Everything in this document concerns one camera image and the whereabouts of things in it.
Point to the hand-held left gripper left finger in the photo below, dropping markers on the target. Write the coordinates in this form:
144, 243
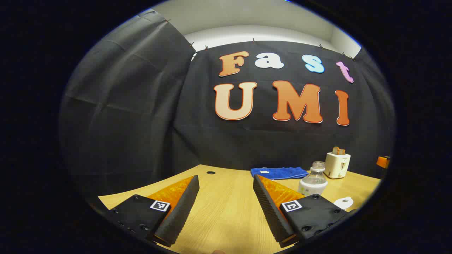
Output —
178, 211

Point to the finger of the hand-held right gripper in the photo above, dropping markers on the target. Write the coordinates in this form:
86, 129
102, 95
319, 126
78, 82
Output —
383, 162

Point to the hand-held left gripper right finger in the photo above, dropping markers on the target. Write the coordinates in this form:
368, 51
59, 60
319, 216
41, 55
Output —
270, 208

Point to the clear plastic water bottle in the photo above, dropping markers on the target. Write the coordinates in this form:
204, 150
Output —
312, 183

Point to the white teacup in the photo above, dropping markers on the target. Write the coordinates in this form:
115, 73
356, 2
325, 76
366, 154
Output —
345, 206

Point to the blue towel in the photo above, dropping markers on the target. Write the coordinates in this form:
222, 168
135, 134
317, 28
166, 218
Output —
279, 173

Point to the cream toaster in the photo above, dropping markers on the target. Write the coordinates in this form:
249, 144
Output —
337, 165

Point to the black backdrop cloth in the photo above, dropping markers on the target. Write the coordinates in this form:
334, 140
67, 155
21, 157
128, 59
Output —
141, 123

